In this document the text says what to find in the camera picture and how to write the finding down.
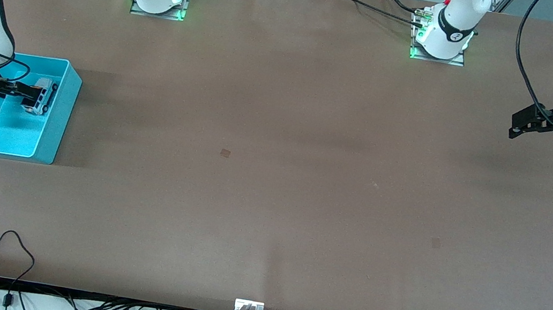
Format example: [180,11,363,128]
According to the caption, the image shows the white jeep toy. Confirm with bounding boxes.
[23,75,60,118]

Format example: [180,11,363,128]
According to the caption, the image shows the cyan plastic bin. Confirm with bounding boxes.
[0,49,86,168]

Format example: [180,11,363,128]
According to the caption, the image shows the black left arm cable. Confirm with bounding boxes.
[505,0,553,131]

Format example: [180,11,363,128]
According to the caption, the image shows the thin black looped cable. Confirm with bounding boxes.
[0,228,40,310]

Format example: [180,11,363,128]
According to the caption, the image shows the black cable to arm base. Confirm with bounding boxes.
[324,0,430,29]

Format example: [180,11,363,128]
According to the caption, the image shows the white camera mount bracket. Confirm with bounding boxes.
[233,298,266,310]

